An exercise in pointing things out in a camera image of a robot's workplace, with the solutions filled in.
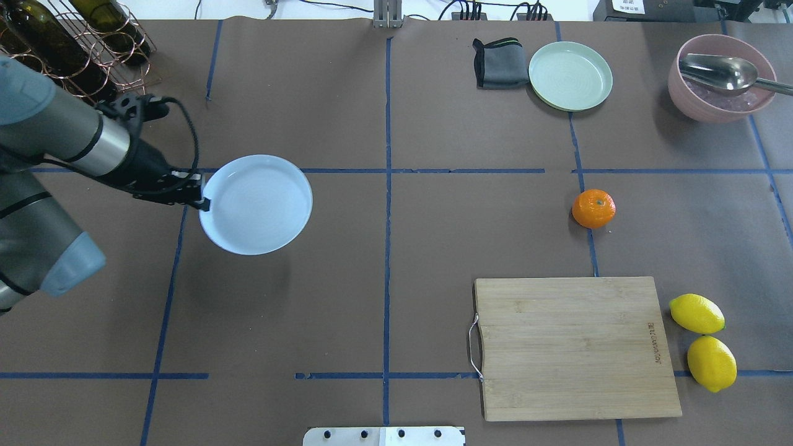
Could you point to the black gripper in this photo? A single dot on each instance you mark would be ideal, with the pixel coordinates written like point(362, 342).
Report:
point(144, 165)

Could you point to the light blue plate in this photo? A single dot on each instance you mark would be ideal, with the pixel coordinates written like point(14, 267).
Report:
point(257, 204)

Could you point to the orange fruit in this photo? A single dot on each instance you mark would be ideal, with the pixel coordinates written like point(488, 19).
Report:
point(593, 208)

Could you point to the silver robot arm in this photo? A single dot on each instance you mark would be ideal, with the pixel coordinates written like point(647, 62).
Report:
point(43, 248)

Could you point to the light green plate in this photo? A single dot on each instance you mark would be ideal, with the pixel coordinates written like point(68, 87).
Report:
point(570, 76)

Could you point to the dark wine bottle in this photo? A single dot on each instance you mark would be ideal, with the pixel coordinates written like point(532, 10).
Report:
point(116, 30)
point(62, 55)

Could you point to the grey folded cloth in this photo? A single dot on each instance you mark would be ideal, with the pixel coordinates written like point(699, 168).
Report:
point(500, 65)

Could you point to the wooden cutting board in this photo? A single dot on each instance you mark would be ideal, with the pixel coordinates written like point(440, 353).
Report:
point(567, 349)

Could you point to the pink bowl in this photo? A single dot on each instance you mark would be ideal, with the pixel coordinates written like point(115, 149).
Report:
point(706, 105)

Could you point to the yellow lemon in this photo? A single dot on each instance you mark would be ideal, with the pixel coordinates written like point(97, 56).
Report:
point(697, 314)
point(711, 363)

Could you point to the metal scoop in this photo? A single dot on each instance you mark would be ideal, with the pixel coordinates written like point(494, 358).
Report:
point(727, 74)

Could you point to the copper wire bottle rack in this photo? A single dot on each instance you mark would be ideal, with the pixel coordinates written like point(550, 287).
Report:
point(96, 50)

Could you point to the aluminium frame post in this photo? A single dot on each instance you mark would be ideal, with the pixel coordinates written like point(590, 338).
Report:
point(388, 14)

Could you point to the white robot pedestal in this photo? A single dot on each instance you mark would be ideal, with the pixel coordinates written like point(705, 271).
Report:
point(384, 435)

